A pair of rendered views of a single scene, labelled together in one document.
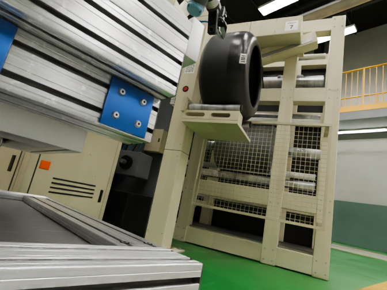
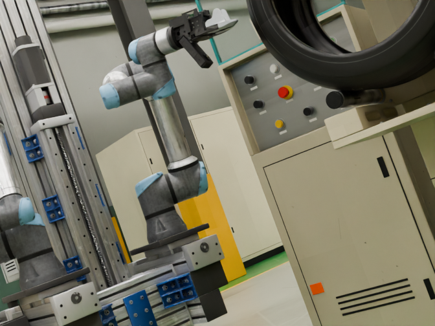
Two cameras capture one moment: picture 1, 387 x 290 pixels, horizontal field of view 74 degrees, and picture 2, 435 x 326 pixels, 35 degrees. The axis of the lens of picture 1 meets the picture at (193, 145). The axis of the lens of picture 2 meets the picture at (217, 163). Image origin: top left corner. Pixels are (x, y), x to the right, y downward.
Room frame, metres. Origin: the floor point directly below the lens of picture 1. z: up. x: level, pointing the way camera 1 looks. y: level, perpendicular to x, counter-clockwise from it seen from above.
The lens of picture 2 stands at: (1.21, -1.96, 0.73)
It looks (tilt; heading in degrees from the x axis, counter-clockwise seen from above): 4 degrees up; 94
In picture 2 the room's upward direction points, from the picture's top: 20 degrees counter-clockwise
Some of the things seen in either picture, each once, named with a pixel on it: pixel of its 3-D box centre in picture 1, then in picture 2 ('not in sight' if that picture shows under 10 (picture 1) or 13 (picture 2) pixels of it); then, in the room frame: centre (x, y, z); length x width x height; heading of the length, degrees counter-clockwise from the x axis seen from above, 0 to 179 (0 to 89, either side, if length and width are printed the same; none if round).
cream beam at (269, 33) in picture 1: (261, 38); not in sight; (1.82, -0.38, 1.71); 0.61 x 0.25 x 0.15; 64
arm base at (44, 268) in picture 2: not in sight; (39, 268); (0.39, 0.22, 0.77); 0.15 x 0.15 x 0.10
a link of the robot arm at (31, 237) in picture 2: not in sight; (25, 234); (0.38, 0.21, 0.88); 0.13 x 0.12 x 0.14; 16
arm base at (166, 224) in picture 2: not in sight; (164, 224); (0.76, 0.55, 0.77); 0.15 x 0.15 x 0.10
